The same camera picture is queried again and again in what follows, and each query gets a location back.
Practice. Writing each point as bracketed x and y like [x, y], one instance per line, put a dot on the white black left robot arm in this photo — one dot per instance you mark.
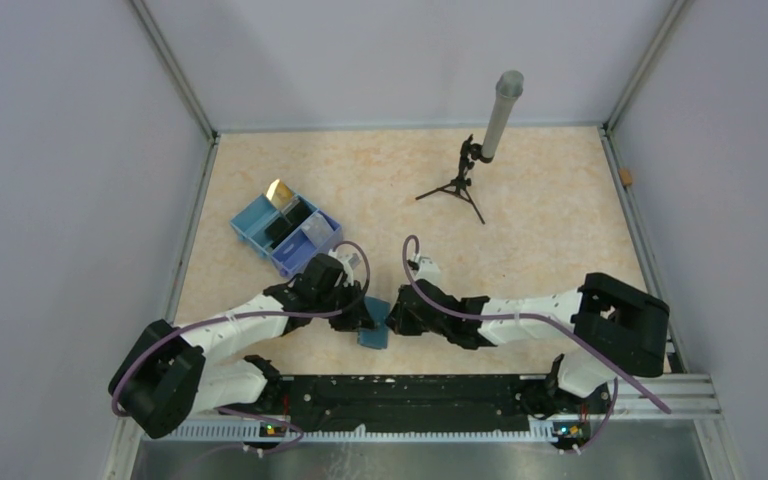
[172, 372]

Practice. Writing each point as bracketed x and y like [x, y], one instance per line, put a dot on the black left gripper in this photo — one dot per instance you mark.
[357, 317]

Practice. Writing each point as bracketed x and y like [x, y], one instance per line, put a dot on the white toothed cable strip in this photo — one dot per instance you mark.
[254, 431]

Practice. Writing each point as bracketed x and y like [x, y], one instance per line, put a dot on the grey tube on stand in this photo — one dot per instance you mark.
[508, 90]

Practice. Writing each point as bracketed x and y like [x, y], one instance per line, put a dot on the blue leather card holder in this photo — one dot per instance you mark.
[377, 337]

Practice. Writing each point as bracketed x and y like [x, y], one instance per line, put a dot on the aluminium table frame rail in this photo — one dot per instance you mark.
[691, 396]

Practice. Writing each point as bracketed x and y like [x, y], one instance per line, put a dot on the blue compartment organizer tray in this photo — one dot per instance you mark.
[276, 234]

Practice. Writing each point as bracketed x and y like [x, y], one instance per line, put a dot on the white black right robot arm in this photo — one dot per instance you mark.
[618, 332]

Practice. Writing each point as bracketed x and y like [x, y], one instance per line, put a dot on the black mini tripod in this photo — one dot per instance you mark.
[458, 187]

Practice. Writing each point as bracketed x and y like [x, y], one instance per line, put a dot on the silver grey credit card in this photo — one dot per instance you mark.
[317, 229]

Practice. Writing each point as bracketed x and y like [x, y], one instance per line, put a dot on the gold credit card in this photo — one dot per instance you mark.
[279, 194]

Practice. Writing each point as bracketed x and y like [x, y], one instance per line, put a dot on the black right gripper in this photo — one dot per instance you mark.
[398, 319]

